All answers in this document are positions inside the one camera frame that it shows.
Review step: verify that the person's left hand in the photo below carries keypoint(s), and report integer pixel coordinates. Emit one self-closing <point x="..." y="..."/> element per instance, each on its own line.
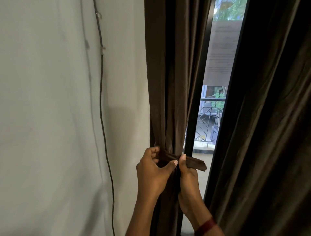
<point x="150" y="177"/>

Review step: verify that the green tree outside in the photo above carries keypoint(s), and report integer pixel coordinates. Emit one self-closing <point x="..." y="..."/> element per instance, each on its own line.
<point x="230" y="9"/>

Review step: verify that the dark brown curtain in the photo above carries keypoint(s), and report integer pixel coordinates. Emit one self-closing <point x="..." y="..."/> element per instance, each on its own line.
<point x="170" y="73"/>
<point x="267" y="121"/>

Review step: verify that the red wrist band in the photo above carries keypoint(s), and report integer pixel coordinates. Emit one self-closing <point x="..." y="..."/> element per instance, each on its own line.
<point x="205" y="227"/>

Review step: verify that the person's right hand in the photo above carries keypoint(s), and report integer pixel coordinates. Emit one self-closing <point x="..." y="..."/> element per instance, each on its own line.
<point x="190" y="192"/>

